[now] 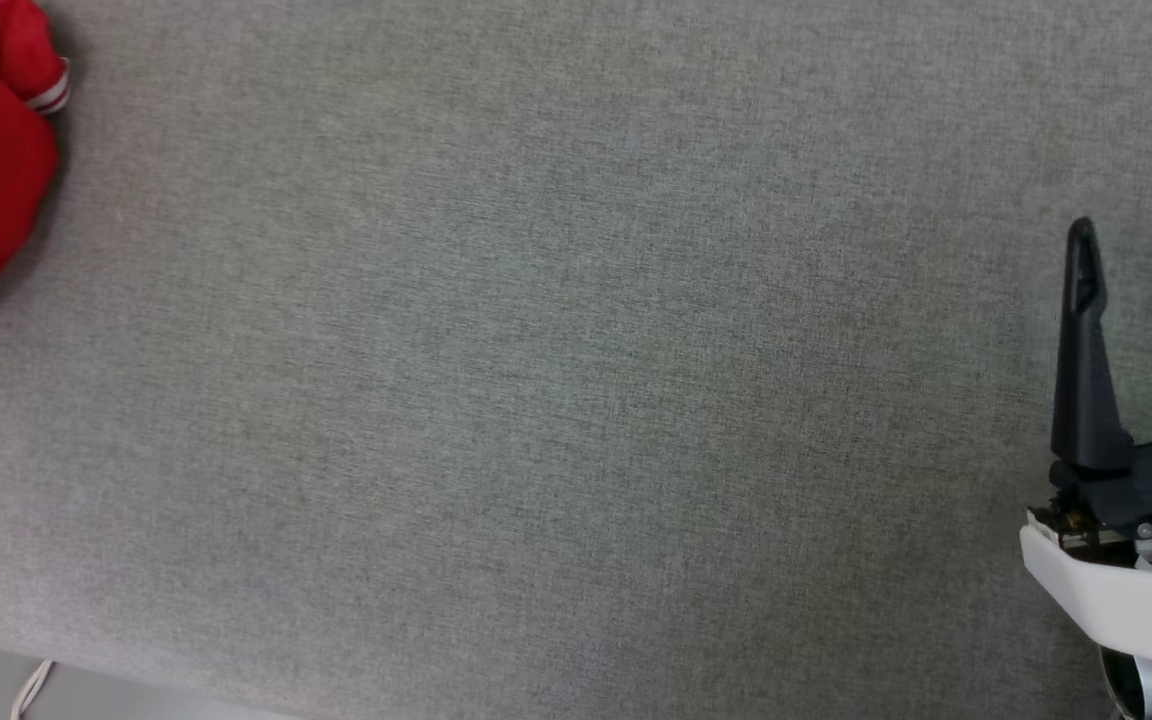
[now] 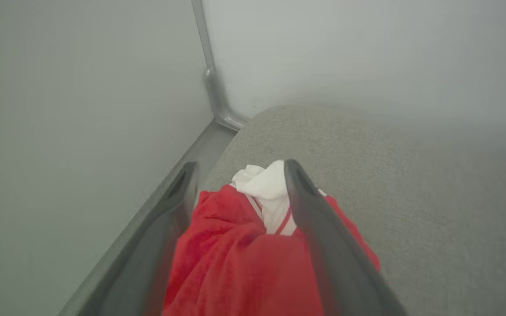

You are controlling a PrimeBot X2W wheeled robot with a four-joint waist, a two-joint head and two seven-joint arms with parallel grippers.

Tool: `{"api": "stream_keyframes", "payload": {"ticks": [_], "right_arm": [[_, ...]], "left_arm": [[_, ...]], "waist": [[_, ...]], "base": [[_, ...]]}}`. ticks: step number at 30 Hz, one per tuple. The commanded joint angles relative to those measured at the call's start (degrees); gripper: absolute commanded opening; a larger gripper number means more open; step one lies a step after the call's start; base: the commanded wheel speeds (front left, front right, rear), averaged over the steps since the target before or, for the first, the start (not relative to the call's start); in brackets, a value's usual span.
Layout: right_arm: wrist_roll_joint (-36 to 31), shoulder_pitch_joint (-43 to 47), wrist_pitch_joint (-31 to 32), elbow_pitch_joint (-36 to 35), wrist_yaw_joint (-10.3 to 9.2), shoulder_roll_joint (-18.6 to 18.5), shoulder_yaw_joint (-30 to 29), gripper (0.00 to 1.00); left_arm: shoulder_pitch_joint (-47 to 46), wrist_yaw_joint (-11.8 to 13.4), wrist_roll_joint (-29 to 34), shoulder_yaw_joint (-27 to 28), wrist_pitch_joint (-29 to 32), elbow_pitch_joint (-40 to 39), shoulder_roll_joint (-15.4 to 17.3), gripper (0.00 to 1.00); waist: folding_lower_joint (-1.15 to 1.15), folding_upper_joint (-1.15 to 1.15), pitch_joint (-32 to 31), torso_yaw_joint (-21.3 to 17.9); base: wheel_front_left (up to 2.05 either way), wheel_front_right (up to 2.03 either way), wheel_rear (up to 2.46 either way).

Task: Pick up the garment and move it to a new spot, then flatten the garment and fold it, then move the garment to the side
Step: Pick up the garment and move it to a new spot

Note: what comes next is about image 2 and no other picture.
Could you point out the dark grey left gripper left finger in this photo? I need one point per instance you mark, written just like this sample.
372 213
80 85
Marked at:
147 254

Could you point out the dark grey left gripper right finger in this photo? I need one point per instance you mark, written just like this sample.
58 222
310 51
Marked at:
336 263

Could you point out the red Bulls basketball jersey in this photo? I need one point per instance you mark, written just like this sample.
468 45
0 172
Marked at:
235 263

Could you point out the grey fabric sofa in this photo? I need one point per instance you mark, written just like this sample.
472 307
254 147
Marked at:
411 197

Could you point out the grey metal wall corner trim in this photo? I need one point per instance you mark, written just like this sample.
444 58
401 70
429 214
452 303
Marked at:
212 83

